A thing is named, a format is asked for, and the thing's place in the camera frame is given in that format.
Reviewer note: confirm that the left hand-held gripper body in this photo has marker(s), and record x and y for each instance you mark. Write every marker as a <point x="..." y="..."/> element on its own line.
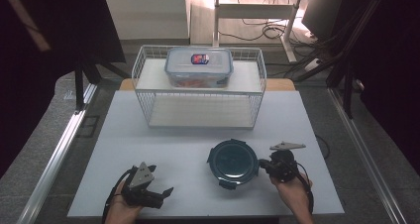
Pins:
<point x="142" y="196"/>

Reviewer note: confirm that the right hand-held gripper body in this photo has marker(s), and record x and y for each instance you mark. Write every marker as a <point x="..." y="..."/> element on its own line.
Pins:
<point x="282" y="166"/>

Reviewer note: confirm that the dark round food container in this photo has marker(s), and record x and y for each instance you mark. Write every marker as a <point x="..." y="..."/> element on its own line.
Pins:
<point x="232" y="161"/>

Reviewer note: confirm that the clear rectangular food container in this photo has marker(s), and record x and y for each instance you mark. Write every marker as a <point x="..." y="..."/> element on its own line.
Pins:
<point x="198" y="70"/>

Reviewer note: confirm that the person's left hand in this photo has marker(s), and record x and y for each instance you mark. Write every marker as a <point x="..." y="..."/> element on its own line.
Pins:
<point x="122" y="214"/>

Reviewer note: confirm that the person's right hand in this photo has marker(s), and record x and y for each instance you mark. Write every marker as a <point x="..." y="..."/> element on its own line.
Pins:
<point x="294" y="194"/>

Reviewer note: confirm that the wooden table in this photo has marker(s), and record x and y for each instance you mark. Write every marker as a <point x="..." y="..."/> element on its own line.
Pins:
<point x="284" y="84"/>

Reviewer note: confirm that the black metal stand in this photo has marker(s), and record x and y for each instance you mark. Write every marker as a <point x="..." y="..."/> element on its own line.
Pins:
<point x="347" y="91"/>
<point x="79" y="88"/>

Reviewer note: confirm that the white power strip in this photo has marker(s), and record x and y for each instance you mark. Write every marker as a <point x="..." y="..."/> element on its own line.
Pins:
<point x="312" y="65"/>

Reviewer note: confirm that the dark curtain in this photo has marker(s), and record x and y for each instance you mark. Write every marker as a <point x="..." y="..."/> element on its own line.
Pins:
<point x="49" y="85"/>
<point x="396" y="68"/>

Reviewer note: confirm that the white cabinet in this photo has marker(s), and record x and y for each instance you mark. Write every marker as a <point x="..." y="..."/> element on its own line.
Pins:
<point x="148" y="16"/>

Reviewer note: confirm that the dark monitor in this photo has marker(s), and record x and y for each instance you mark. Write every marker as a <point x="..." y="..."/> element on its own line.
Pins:
<point x="322" y="16"/>

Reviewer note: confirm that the aluminium rail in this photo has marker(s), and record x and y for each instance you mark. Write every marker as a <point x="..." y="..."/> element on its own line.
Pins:
<point x="56" y="158"/>
<point x="363" y="154"/>

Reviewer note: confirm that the white desk frame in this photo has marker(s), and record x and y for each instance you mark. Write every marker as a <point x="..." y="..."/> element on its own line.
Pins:
<point x="254" y="11"/>

